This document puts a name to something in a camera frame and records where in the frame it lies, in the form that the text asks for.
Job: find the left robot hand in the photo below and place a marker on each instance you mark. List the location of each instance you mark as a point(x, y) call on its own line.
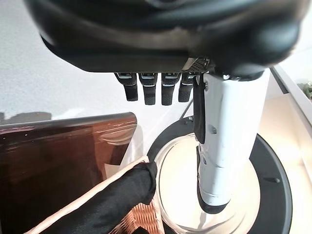
point(146, 36)

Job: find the round washing machine door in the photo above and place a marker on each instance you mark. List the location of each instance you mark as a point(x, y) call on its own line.
point(268, 170)

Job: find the rectangular wicker laundry basket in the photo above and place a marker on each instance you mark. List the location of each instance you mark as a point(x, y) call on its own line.
point(143, 217)

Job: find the black garment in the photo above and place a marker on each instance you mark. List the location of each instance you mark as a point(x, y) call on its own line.
point(109, 195)

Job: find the white flowers in pot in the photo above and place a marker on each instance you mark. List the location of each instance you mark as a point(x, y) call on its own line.
point(306, 90)

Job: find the glossy brown stool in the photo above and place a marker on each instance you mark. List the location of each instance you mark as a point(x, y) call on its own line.
point(48, 170)

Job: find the white counter cabinet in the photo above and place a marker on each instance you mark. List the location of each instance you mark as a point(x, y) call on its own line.
point(292, 109)

